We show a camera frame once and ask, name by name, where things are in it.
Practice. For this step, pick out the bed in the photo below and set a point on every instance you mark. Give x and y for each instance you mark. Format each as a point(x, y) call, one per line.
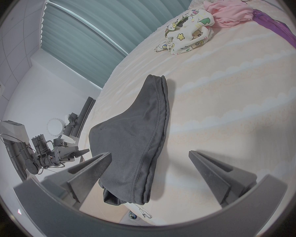
point(224, 107)

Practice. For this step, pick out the blue-green curtain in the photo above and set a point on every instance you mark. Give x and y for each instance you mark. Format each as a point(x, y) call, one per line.
point(138, 11)
point(76, 46)

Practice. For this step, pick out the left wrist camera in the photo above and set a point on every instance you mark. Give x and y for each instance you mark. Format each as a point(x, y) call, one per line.
point(58, 142)

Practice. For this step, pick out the pink garment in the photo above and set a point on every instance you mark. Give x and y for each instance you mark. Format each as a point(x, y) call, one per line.
point(229, 13)

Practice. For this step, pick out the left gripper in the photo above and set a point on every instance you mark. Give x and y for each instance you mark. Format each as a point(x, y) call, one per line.
point(58, 154)

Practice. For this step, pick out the white printed pyjama top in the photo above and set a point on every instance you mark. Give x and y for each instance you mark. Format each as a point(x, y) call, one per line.
point(187, 38)

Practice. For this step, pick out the black chest of drawers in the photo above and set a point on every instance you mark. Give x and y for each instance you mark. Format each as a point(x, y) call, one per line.
point(85, 112)

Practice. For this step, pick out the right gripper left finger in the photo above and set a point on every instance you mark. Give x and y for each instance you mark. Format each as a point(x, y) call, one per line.
point(88, 174)

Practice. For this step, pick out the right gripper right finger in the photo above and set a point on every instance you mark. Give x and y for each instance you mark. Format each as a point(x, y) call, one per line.
point(209, 174)

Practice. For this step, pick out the black T-shirt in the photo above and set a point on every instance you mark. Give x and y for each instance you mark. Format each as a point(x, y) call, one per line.
point(133, 137)

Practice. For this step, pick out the purple garment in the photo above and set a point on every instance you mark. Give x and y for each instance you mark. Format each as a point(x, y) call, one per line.
point(278, 28)

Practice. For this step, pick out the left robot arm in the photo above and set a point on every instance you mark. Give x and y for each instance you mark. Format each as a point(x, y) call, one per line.
point(19, 152)

